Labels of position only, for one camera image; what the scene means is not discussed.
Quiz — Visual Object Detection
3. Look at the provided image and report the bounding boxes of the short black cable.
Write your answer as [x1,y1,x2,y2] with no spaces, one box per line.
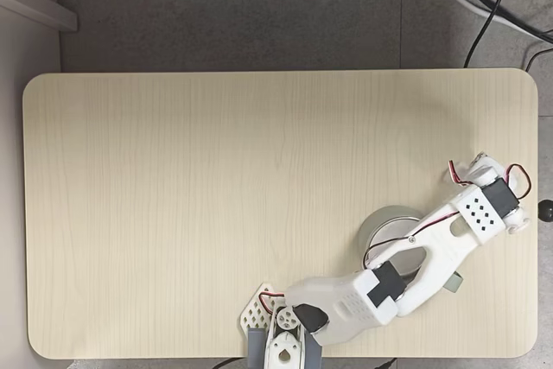
[524,46,553,73]

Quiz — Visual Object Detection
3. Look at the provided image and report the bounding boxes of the steel cup green handle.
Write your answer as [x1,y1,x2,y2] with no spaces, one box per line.
[358,204,465,296]

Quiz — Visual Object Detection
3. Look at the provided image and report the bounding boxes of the white shelf board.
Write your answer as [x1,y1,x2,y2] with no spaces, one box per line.
[0,0,79,34]

